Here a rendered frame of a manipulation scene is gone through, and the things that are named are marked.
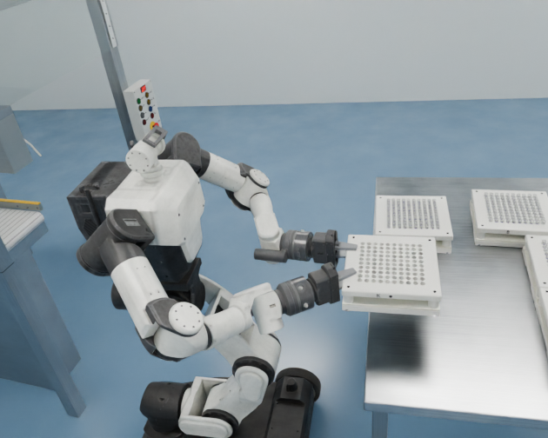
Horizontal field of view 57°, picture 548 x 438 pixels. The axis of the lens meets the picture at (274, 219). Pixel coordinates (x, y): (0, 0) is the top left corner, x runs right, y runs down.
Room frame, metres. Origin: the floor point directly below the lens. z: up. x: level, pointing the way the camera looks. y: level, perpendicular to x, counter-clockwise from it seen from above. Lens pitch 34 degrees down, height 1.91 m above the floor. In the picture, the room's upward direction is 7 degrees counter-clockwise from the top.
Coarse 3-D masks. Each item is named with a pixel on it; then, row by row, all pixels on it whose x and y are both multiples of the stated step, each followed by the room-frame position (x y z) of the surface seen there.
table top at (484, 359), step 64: (384, 192) 1.68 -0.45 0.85; (448, 192) 1.63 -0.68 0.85; (448, 256) 1.25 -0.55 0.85; (512, 256) 1.21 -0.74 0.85; (384, 320) 1.01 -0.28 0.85; (448, 320) 0.98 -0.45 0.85; (512, 320) 0.95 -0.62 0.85; (384, 384) 0.79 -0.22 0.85; (448, 384) 0.77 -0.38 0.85; (512, 384) 0.75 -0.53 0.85
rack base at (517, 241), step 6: (474, 216) 1.41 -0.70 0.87; (474, 222) 1.38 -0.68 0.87; (474, 228) 1.35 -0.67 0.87; (474, 234) 1.33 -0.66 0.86; (486, 234) 1.31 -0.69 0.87; (492, 234) 1.30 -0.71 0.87; (498, 234) 1.30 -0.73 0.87; (504, 234) 1.30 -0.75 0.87; (474, 240) 1.31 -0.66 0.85; (480, 240) 1.28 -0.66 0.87; (486, 240) 1.28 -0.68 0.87; (492, 240) 1.27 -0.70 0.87; (498, 240) 1.27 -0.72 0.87; (504, 240) 1.26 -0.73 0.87; (510, 240) 1.26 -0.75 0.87; (516, 240) 1.26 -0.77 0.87; (522, 240) 1.25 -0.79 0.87; (504, 246) 1.26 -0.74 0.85; (510, 246) 1.26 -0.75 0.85; (516, 246) 1.25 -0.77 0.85; (522, 246) 1.24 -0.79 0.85
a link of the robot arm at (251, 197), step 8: (248, 184) 1.43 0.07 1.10; (240, 192) 1.44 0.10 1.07; (248, 192) 1.43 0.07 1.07; (256, 192) 1.43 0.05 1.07; (264, 192) 1.43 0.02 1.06; (240, 200) 1.43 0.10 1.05; (248, 200) 1.43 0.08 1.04; (256, 200) 1.38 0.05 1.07; (264, 200) 1.38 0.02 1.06; (248, 208) 1.43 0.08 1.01; (256, 208) 1.35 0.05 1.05; (264, 208) 1.34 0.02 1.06; (256, 216) 1.32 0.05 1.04
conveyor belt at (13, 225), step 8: (0, 216) 1.78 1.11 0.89; (8, 216) 1.78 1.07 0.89; (16, 216) 1.77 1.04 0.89; (24, 216) 1.76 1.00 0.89; (32, 216) 1.75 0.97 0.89; (40, 216) 1.77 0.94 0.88; (0, 224) 1.72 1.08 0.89; (8, 224) 1.71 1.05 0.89; (16, 224) 1.71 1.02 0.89; (24, 224) 1.70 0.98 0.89; (32, 224) 1.72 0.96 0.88; (0, 232) 1.66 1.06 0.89; (8, 232) 1.66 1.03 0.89; (16, 232) 1.65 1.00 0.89; (24, 232) 1.67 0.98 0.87; (8, 240) 1.61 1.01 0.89; (16, 240) 1.63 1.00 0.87; (8, 248) 1.58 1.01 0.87
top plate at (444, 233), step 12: (384, 204) 1.49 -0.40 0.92; (396, 204) 1.48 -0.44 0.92; (444, 204) 1.44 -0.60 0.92; (384, 216) 1.41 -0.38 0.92; (396, 216) 1.41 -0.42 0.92; (444, 216) 1.37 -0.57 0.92; (384, 228) 1.35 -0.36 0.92; (396, 228) 1.34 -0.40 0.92; (408, 228) 1.33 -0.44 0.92; (444, 228) 1.31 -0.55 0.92; (444, 240) 1.27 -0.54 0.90
